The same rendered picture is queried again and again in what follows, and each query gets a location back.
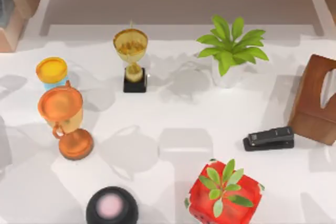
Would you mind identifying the gold trophy on black base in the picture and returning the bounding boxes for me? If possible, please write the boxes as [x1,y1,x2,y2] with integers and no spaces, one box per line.
[113,20,149,94]

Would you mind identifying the green plant in white pot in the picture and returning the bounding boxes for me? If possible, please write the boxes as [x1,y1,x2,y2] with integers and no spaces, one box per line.
[196,15,270,89]

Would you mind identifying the black stapler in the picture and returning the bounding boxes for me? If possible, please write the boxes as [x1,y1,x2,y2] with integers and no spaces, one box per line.
[242,126,295,152]

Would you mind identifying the green plant in red pot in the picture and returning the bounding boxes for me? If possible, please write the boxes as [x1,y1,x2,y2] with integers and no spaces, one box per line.
[184,158,265,224]

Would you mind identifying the yellow and blue cup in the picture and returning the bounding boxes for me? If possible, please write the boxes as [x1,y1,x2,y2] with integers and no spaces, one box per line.
[35,56,69,92]

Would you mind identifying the black round pot pink inside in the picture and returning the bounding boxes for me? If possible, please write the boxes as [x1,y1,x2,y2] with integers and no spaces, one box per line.
[86,186,139,224]

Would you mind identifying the brown wooden tissue box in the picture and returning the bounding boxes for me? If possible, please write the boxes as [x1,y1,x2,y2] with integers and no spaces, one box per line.
[287,54,336,146]

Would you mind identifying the bronze trophy with handles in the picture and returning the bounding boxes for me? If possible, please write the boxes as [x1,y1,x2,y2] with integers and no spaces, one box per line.
[37,80,95,161]

